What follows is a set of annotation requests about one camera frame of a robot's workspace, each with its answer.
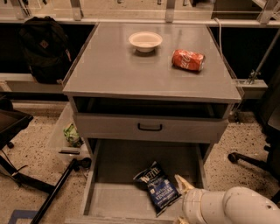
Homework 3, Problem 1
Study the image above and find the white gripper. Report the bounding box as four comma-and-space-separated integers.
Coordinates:
172, 174, 207, 224

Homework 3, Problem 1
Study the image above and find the blue chip bag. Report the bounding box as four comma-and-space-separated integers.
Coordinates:
134, 161, 181, 216

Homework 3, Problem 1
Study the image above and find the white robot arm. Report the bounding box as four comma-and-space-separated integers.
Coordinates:
175, 174, 280, 224

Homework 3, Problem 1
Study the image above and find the open grey middle drawer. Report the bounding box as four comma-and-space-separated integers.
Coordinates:
66, 139, 207, 224

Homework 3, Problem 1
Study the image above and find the closed grey top drawer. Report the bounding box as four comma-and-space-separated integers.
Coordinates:
73, 113, 228, 144

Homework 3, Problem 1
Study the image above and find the green chip bag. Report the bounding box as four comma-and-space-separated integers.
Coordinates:
63, 123, 83, 148

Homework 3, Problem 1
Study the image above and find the grey drawer cabinet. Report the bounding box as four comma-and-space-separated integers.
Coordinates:
63, 23, 241, 157

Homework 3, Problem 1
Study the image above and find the clear plastic bin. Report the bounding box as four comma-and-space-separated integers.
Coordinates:
48, 103, 90, 163

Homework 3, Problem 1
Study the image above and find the black office chair right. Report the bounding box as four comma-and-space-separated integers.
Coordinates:
227, 67, 280, 204

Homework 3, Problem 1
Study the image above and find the red soda can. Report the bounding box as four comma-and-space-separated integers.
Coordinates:
171, 49, 206, 72

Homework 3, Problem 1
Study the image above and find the white bowl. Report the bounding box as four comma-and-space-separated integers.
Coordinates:
129, 31, 163, 53

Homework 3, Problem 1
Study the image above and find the black chair base left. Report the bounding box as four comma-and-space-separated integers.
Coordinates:
0, 101, 87, 224

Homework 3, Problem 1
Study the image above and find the black backpack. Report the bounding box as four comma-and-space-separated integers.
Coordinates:
18, 17, 76, 84

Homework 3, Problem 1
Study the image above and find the black drawer handle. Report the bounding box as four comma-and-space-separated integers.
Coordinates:
137, 123, 163, 132

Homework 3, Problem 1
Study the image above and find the white cable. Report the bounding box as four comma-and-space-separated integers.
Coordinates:
213, 17, 224, 58

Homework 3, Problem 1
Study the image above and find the metal railing frame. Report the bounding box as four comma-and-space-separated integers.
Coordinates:
0, 0, 280, 27

